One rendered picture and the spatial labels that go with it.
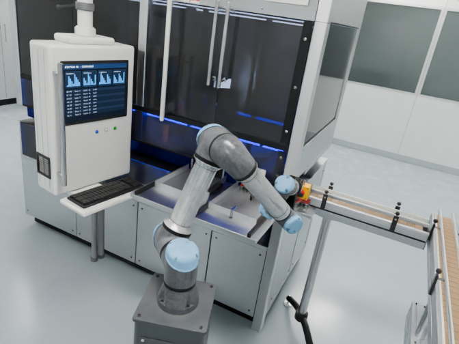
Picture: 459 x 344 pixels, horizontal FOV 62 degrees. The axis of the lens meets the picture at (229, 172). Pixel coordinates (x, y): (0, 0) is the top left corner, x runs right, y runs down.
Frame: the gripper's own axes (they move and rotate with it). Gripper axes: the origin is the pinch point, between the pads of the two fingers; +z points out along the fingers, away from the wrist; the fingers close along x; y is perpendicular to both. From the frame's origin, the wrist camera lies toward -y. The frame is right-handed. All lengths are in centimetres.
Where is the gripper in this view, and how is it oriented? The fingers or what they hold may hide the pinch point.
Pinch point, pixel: (296, 194)
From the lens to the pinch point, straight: 187.8
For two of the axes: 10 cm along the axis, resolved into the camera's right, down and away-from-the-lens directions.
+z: 3.4, 1.2, 9.3
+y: 3.0, -9.5, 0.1
